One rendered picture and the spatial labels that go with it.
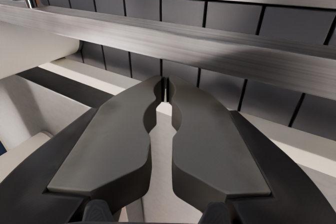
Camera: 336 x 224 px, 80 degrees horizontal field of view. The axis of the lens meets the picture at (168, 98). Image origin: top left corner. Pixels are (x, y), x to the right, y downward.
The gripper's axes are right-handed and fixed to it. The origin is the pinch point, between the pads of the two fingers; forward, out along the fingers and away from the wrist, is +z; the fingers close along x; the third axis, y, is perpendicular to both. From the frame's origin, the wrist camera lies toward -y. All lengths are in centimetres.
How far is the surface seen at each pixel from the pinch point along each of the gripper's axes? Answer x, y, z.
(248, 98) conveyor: 6.5, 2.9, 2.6
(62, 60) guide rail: -12.1, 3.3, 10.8
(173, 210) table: 1.3, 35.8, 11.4
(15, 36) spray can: -13.2, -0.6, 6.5
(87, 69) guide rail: -8.4, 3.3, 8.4
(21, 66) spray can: -13.5, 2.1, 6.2
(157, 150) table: -1.7, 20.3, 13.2
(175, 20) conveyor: 0.6, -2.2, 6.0
